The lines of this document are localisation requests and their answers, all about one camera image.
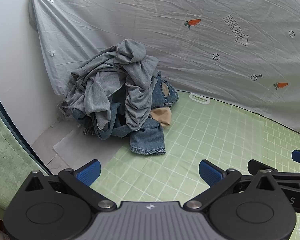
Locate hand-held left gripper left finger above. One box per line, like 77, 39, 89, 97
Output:
24, 159, 117, 212

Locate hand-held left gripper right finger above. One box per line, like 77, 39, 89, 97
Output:
184, 159, 280, 212

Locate light grey shirt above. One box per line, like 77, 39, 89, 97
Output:
90, 39, 159, 132

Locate green grid mat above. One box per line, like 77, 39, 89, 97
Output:
90, 90, 300, 203

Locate dark checked cloth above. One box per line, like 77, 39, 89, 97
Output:
83, 127, 99, 137

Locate blue denim jeans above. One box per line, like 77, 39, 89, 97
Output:
72, 71, 179, 155

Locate crumpled clear plastic wrap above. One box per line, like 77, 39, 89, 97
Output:
57, 99, 74, 122

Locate beige garment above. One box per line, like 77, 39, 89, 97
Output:
150, 106, 172, 128

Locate green cloth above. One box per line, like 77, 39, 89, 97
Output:
0, 100, 52, 230

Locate blue-grey garment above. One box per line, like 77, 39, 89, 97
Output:
66, 45, 127, 120

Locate grey carrot print sheet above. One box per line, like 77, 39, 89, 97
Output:
29, 0, 300, 139

